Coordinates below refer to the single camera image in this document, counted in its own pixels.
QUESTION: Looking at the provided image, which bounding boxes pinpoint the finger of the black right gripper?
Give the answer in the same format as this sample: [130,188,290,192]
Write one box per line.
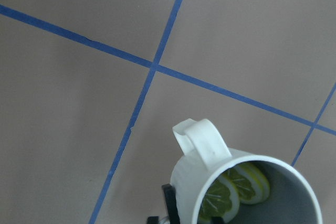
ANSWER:
[146,184,180,224]

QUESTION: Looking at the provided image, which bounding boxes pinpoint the yellow lemon slice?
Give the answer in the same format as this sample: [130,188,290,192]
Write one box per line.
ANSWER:
[225,162,270,205]
[197,174,240,223]

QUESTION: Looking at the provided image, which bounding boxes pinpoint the white mug with handle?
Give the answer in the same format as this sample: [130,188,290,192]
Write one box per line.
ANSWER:
[170,119,323,223]

